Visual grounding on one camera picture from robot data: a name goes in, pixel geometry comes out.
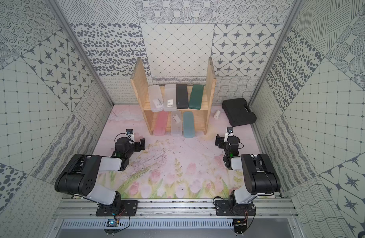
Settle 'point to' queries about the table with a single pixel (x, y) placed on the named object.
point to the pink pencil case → (160, 120)
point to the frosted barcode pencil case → (170, 97)
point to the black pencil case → (182, 99)
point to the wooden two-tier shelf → (177, 108)
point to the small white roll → (217, 114)
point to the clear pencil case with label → (176, 128)
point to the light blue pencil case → (189, 125)
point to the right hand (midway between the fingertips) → (225, 136)
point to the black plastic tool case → (238, 112)
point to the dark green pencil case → (196, 96)
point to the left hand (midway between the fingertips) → (136, 137)
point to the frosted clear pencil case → (156, 98)
